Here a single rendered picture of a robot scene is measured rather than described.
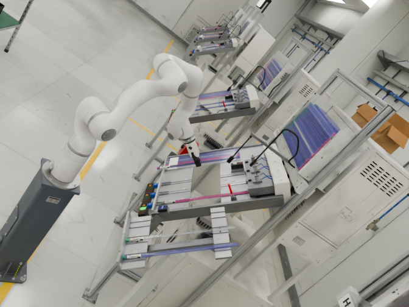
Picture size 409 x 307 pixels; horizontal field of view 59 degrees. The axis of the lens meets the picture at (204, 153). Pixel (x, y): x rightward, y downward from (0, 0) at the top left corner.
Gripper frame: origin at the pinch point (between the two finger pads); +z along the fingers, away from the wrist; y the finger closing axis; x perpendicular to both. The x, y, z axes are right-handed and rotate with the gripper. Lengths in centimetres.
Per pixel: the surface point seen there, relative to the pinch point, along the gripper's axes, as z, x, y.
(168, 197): 8.4, 20.6, -15.9
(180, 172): 9.2, 15.9, 12.7
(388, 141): 23, -109, 1
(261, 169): 11.6, -35.1, -8.4
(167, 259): 14, 18, -62
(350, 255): 168, -86, 69
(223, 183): 13.8, -11.6, -8.1
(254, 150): 17.3, -33.1, 30.0
